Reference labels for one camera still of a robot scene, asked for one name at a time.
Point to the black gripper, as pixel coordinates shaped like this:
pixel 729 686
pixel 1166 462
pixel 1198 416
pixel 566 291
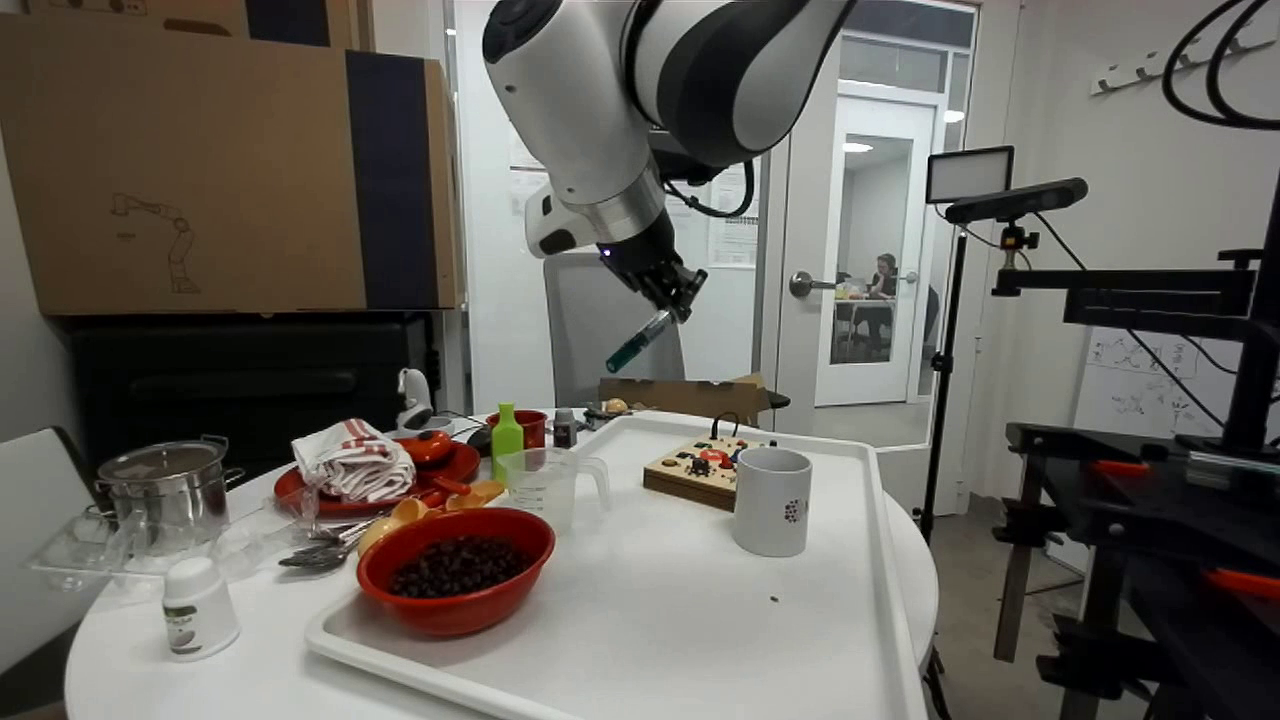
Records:
pixel 646 261

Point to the green marker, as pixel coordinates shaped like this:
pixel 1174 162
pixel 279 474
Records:
pixel 639 343

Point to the red bowl with dark beans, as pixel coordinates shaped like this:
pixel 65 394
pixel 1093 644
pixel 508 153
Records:
pixel 455 608

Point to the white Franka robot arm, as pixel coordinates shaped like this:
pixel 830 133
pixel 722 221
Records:
pixel 586 93

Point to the white ceramic mug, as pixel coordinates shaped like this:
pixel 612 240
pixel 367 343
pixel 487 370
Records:
pixel 764 514

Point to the flat cardboard piece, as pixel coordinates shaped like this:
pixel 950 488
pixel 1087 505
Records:
pixel 695 399

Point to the grey office chair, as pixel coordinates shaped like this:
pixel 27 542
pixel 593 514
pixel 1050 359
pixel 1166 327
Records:
pixel 586 347

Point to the small grey box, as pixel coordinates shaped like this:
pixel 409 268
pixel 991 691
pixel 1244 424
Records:
pixel 566 429

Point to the white door with window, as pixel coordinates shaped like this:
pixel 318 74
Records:
pixel 875 267

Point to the small green squeeze bottle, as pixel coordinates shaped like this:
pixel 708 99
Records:
pixel 508 450

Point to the black light stand pole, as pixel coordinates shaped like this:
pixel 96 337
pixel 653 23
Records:
pixel 941 384

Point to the white dispenser device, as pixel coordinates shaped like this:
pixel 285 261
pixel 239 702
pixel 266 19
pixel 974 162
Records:
pixel 414 394

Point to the red plate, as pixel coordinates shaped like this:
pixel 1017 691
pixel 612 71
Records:
pixel 455 470

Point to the orange and yellow toy food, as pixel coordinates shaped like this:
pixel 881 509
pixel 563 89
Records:
pixel 455 500

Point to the LED light panel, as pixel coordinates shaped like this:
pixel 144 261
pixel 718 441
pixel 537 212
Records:
pixel 971 172

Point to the white plastic tray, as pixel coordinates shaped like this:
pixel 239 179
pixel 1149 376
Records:
pixel 695 624

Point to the metal utensil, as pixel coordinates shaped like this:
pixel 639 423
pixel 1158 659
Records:
pixel 323 550

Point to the black cabinet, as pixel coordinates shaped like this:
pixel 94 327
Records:
pixel 240 384

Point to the whiteboard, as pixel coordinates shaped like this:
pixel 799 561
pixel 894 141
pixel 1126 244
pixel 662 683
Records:
pixel 1145 384

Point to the large cardboard box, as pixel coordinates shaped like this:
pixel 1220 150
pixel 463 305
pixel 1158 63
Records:
pixel 185 172

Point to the cardboard box with dark stripe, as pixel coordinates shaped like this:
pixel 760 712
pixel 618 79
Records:
pixel 185 19

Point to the white pill bottle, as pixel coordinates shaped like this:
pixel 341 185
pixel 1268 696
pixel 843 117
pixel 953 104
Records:
pixel 199 614

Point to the clear plastic container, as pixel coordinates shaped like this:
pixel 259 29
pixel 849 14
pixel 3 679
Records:
pixel 80 544

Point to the white chair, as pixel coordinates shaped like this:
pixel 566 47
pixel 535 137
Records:
pixel 32 534

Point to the wooden switch busy board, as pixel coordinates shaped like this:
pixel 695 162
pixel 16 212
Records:
pixel 673 476

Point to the black stereo camera bar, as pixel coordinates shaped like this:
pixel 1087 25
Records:
pixel 1013 200

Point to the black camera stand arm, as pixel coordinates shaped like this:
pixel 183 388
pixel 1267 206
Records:
pixel 1145 299

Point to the white wall coat hooks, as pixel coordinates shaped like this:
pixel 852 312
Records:
pixel 1132 67

